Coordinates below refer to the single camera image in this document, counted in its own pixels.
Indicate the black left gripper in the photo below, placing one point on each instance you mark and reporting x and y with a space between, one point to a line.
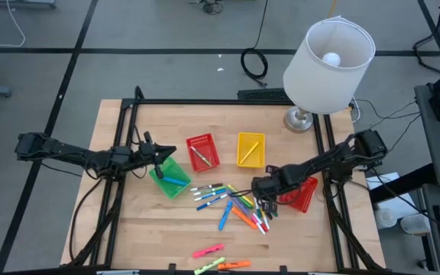
147 154

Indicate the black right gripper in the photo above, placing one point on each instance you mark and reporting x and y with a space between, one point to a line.
275 187

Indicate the yellow marker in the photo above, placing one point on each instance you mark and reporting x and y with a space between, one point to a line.
247 199
249 153

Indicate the green-capped Expo marker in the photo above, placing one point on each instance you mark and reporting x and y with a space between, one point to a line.
201 156
257 210
209 190

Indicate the green marker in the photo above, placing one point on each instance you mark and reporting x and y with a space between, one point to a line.
239 195

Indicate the purple highlighter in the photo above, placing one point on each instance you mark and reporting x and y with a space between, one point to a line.
239 205

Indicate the blue Sharpie highlighter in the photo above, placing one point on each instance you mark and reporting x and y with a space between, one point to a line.
225 215
176 181

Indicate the orange Sharpie highlighter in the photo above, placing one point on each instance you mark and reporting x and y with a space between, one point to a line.
244 218
234 265

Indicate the red-capped Expo marker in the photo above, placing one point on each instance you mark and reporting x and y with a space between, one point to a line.
265 225

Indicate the blue-capped Expo marker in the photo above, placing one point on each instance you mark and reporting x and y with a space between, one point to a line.
209 195
212 202

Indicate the pink highlighter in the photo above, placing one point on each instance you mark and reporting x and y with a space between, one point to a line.
208 250

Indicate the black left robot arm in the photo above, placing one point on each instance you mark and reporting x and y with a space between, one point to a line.
71 154

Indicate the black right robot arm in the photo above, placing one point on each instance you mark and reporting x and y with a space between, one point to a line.
319 162

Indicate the yellow plastic basket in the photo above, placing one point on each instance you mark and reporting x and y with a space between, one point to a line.
256 160

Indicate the green plastic basket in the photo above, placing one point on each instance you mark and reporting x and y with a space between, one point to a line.
172 193

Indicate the red plastic basket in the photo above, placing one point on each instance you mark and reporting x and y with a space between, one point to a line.
304 198
212 145

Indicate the yellow-green highlighter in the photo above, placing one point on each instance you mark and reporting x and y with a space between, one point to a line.
209 266

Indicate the black power strip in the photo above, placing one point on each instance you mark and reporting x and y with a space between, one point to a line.
262 94

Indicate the white-shade table lamp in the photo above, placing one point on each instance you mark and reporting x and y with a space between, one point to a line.
319 88

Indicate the white plastic cup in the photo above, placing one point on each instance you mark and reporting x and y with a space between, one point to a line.
386 217

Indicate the white paper sheet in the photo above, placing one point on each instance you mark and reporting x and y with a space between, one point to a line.
397 206

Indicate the clear plastic container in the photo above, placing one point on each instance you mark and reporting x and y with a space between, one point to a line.
415 224

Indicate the black aluminium table frame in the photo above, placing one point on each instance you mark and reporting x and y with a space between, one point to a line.
220 102

